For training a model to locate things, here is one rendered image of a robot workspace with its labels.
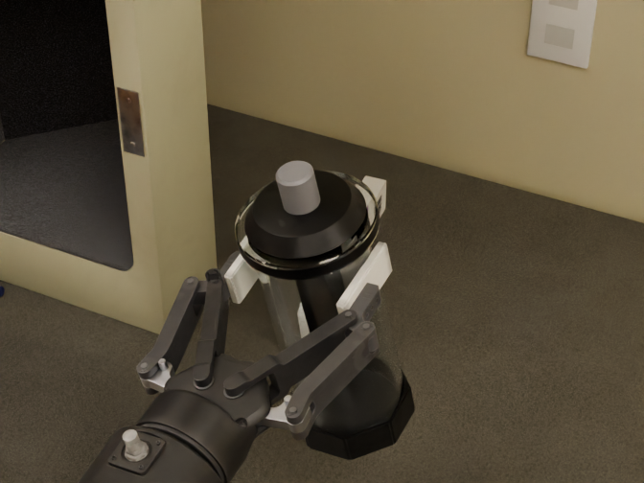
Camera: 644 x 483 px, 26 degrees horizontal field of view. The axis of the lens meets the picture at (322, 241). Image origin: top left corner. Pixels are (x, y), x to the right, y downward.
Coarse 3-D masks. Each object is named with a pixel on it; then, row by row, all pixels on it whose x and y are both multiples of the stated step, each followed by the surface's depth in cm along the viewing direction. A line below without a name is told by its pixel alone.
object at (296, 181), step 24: (288, 168) 101; (312, 168) 101; (264, 192) 104; (288, 192) 100; (312, 192) 101; (336, 192) 103; (360, 192) 104; (264, 216) 102; (288, 216) 102; (312, 216) 101; (336, 216) 101; (360, 216) 102; (264, 240) 101; (288, 240) 100; (312, 240) 100; (336, 240) 100
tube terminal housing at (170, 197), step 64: (128, 0) 119; (192, 0) 128; (128, 64) 123; (192, 64) 132; (192, 128) 135; (128, 192) 133; (192, 192) 139; (0, 256) 147; (64, 256) 143; (192, 256) 143; (128, 320) 144
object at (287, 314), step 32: (256, 192) 107; (256, 256) 101; (320, 256) 100; (288, 288) 103; (320, 288) 102; (288, 320) 105; (320, 320) 104; (384, 320) 109; (384, 352) 110; (352, 384) 109; (384, 384) 111; (320, 416) 113; (352, 416) 112; (384, 416) 113
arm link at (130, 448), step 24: (120, 432) 92; (144, 432) 91; (120, 456) 90; (144, 456) 89; (168, 456) 90; (192, 456) 90; (96, 480) 89; (120, 480) 88; (144, 480) 88; (168, 480) 89; (192, 480) 90; (216, 480) 91
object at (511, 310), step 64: (256, 128) 172; (448, 192) 162; (512, 192) 162; (448, 256) 153; (512, 256) 153; (576, 256) 153; (640, 256) 153; (0, 320) 145; (64, 320) 145; (256, 320) 145; (448, 320) 145; (512, 320) 145; (576, 320) 145; (640, 320) 145; (0, 384) 138; (64, 384) 138; (128, 384) 138; (448, 384) 138; (512, 384) 138; (576, 384) 138; (640, 384) 138; (0, 448) 131; (64, 448) 131; (256, 448) 131; (384, 448) 131; (448, 448) 131; (512, 448) 131; (576, 448) 131; (640, 448) 131
